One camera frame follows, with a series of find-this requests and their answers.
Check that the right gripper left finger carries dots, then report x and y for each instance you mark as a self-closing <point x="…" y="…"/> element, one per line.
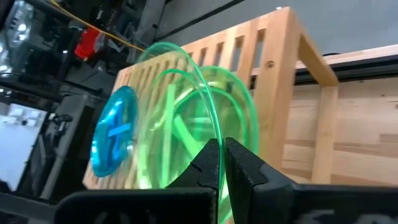
<point x="205" y="174"/>

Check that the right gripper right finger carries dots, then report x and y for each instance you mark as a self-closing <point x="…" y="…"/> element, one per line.
<point x="245" y="186"/>

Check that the green transparent plastic plate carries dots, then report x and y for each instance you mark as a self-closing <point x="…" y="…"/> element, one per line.
<point x="242" y="124"/>
<point x="230" y="105"/>
<point x="155" y="140"/>

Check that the blue transparent plastic plate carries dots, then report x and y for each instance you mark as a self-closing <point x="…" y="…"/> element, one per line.
<point x="124" y="105"/>
<point x="105" y="149"/>

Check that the wooden slatted shelf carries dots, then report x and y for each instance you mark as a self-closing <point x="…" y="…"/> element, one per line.
<point x="276" y="93"/>

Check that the grey side table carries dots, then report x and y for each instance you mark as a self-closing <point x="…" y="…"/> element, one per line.
<point x="76" y="124"/>

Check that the black clamp tool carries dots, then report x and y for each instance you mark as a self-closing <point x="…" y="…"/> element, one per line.
<point x="60" y="119"/>

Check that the red object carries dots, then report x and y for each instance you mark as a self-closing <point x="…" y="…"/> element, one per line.
<point x="87" y="43"/>

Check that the black aluminium frame rail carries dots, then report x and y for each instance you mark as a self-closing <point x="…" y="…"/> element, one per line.
<point x="357" y="70"/>

